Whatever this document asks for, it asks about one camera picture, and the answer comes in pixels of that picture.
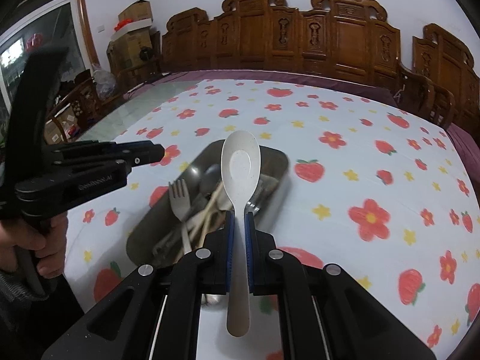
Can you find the carved wooden bench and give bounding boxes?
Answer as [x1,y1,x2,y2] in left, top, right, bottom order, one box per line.
[162,0,400,90]

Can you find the white plastic bag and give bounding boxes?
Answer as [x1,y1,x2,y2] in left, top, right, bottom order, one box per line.
[92,63,117,101]

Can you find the person's left hand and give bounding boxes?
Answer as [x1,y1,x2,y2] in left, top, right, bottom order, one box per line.
[0,212,68,279]

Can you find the stainless steel utensil tray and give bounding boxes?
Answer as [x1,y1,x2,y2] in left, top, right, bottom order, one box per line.
[126,140,290,267]

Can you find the white plastic soup spoon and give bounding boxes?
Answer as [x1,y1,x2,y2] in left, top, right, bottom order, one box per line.
[220,131,261,337]

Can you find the large stainless steel spoon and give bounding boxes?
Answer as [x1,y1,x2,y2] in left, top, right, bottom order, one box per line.
[199,163,221,202]

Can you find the light bamboo chopstick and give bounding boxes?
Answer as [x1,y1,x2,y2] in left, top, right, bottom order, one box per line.
[189,181,224,247]

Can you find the stacked cardboard boxes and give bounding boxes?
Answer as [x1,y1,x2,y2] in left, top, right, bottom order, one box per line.
[106,0,155,75]

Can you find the carved wooden armchair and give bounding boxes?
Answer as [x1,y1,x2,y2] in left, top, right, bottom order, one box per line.
[395,24,479,135]

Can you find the white plastic fork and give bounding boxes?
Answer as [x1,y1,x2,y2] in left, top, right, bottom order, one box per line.
[168,179,192,254]

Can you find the floral strawberry tablecloth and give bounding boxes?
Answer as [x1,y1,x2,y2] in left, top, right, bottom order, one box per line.
[66,79,479,359]

